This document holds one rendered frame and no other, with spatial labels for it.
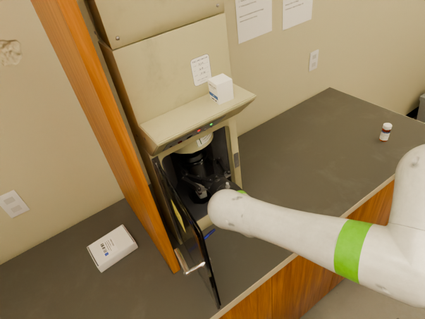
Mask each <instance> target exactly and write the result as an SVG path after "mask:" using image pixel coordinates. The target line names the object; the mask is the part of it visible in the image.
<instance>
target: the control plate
mask: <svg viewBox="0 0 425 319"><path fill-rule="evenodd" d="M224 117H225V116H223V117H221V118H219V119H217V120H215V121H213V122H211V123H209V124H207V125H205V126H203V127H201V128H199V129H197V130H195V131H193V132H191V133H189V134H187V135H185V136H183V137H181V138H179V139H177V140H175V141H173V142H171V143H169V144H167V145H166V147H165V148H164V150H163V151H165V150H167V149H169V148H170V146H171V147H173V146H175V145H177V144H178V142H180V141H182V142H183V141H185V140H187V137H189V136H191V135H193V136H195V135H197V132H198V133H201V132H203V131H204V129H205V128H206V129H205V130H207V129H209V128H211V125H210V124H212V127H213V126H215V125H217V124H218V123H219V122H220V121H221V120H222V119H223V118H224ZM198 130H199V131H198ZM193 136H192V137H193Z"/></svg>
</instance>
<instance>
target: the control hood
mask: <svg viewBox="0 0 425 319"><path fill-rule="evenodd" d="M233 95H234V99H232V100H230V101H227V102H225V103H223V104H220V105H219V104H217V103H216V102H214V101H213V100H212V99H211V98H210V94H209V93H208V94H206V95H205V96H202V97H200V98H198V99H195V100H193V101H191V102H189V103H187V104H184V105H182V106H180V107H178V108H175V109H173V110H171V111H169V112H167V113H165V114H162V115H160V116H157V117H155V118H153V119H151V120H149V121H147V122H145V123H142V124H140V125H139V129H140V132H141V134H142V137H143V140H144V143H145V146H146V148H147V152H148V153H149V154H150V156H152V157H153V156H155V155H157V154H159V153H161V152H162V151H163V150H164V148H165V147H166V145H167V144H169V143H171V142H173V141H175V140H177V139H179V138H181V137H183V136H185V135H187V134H189V133H191V132H193V131H195V130H197V129H199V128H201V127H203V126H205V125H207V124H209V123H211V122H213V121H215V120H217V119H219V118H221V117H223V116H225V117H224V118H223V119H222V120H221V121H220V122H219V123H221V122H223V121H225V120H227V119H229V118H231V117H233V116H235V115H237V114H239V113H240V112H241V111H242V110H243V109H245V108H246V107H247V106H248V105H249V104H250V103H251V102H252V101H253V100H255V99H256V95H255V94H253V93H251V92H249V91H247V90H245V89H243V88H241V87H239V86H237V85H235V84H233Z"/></svg>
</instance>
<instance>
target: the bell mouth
mask: <svg viewBox="0 0 425 319"><path fill-rule="evenodd" d="M212 139H213V132H212V133H210V134H208V135H206V136H204V137H202V138H200V139H198V140H196V141H194V142H192V143H190V144H188V145H186V146H185V147H183V148H181V149H179V150H177V151H175V152H174V153H179V154H188V153H194V152H196V151H199V150H201V149H203V148H205V147H206V146H207V145H208V144H209V143H210V142H211V141H212Z"/></svg>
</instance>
